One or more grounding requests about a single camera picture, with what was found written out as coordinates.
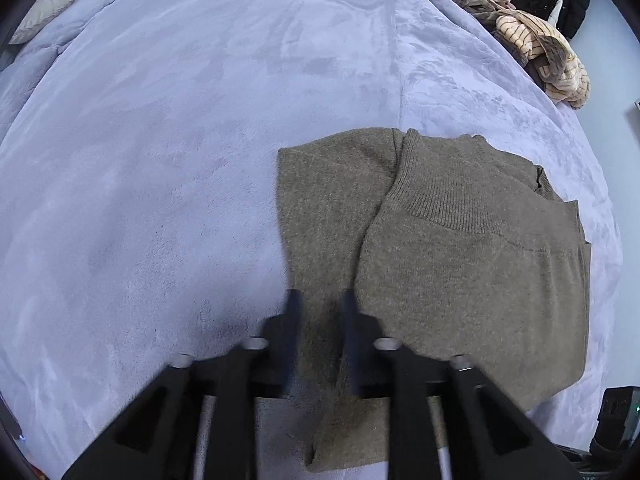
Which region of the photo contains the cream striped clothes pile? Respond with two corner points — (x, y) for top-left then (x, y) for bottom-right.
(451, 0), (591, 110)

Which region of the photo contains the lavender plush bed blanket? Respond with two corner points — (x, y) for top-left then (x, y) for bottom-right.
(1, 0), (622, 479)

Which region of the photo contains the black device with green light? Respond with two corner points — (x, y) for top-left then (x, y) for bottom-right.
(589, 386), (639, 470)

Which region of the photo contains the beige pillow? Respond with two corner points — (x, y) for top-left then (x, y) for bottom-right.
(9, 0), (75, 46)

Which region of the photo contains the olive knit sweater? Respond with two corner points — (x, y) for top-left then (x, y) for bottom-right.
(277, 128), (590, 471)

